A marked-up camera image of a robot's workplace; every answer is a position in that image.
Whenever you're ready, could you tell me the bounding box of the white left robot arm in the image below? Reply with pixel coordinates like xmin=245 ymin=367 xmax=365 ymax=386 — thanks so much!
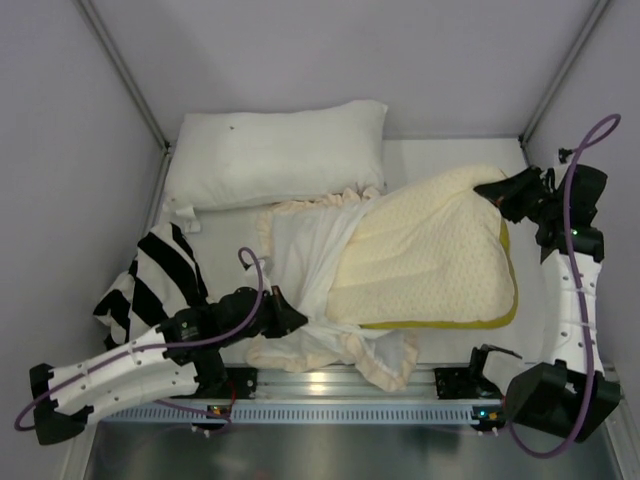
xmin=29 ymin=287 xmax=308 ymax=446

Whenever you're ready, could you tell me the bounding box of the black white striped cloth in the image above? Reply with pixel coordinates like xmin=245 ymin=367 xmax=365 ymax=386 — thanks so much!
xmin=93 ymin=222 xmax=209 ymax=350

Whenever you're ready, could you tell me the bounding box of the right corner aluminium post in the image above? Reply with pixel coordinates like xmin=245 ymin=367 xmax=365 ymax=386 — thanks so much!
xmin=518 ymin=0 xmax=614 ymax=150

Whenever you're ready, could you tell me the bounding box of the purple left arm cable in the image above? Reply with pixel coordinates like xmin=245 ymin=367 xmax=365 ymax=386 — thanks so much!
xmin=13 ymin=247 xmax=274 ymax=434

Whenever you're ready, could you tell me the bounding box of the left corner aluminium post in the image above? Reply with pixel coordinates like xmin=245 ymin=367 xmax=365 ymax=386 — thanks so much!
xmin=74 ymin=0 xmax=174 ymax=151

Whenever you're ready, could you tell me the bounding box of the cream yellow-edged pillow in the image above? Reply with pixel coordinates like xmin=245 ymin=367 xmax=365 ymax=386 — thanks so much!
xmin=326 ymin=165 xmax=519 ymax=329

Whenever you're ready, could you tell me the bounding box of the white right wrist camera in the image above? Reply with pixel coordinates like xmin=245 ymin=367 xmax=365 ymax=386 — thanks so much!
xmin=557 ymin=148 xmax=574 ymax=165

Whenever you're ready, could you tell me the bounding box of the corner aluminium post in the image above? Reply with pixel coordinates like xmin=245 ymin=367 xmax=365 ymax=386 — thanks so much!
xmin=74 ymin=0 xmax=174 ymax=151
xmin=518 ymin=0 xmax=614 ymax=150

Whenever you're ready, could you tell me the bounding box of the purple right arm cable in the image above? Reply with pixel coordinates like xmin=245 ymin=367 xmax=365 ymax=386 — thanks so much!
xmin=502 ymin=113 xmax=623 ymax=461

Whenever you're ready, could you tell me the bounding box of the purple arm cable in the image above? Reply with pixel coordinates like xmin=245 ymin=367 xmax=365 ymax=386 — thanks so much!
xmin=502 ymin=113 xmax=623 ymax=461
xmin=13 ymin=247 xmax=274 ymax=434

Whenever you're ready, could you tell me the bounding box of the white plain pillow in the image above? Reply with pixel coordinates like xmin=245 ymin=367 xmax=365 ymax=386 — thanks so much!
xmin=164 ymin=100 xmax=388 ymax=212

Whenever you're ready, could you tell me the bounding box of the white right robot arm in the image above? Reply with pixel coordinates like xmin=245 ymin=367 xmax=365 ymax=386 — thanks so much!
xmin=434 ymin=165 xmax=622 ymax=442

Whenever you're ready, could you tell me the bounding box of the grey plush cream-frilled pillowcase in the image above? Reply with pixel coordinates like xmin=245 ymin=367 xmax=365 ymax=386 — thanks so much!
xmin=245 ymin=188 xmax=418 ymax=392

